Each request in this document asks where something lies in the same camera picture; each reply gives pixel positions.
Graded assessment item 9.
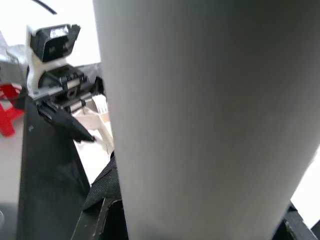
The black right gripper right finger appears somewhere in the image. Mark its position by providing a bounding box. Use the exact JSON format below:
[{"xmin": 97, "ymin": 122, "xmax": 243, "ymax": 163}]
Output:
[{"xmin": 272, "ymin": 200, "xmax": 320, "ymax": 240}]

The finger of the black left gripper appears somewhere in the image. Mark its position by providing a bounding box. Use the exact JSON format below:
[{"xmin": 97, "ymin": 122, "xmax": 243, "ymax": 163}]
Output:
[
  {"xmin": 36, "ymin": 102, "xmax": 96, "ymax": 144},
  {"xmin": 92, "ymin": 75, "xmax": 105, "ymax": 95}
]

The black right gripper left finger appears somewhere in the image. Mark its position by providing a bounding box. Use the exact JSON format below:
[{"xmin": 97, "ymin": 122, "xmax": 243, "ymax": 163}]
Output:
[{"xmin": 72, "ymin": 153, "xmax": 129, "ymax": 240}]

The white plastic children table top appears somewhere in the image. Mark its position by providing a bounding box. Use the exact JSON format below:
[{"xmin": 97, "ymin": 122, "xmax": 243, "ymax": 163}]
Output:
[{"xmin": 72, "ymin": 93, "xmax": 116, "ymax": 161}]

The black tablecloth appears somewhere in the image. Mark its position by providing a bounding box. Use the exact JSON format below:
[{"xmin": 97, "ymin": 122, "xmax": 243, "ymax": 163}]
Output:
[{"xmin": 16, "ymin": 62, "xmax": 104, "ymax": 240}]

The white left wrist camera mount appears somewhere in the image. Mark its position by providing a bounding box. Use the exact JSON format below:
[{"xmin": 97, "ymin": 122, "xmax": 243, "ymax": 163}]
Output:
[{"xmin": 25, "ymin": 23, "xmax": 82, "ymax": 92}]

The red plastic frame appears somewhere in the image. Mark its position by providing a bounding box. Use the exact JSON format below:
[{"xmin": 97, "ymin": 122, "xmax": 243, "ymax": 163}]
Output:
[{"xmin": 0, "ymin": 83, "xmax": 26, "ymax": 138}]

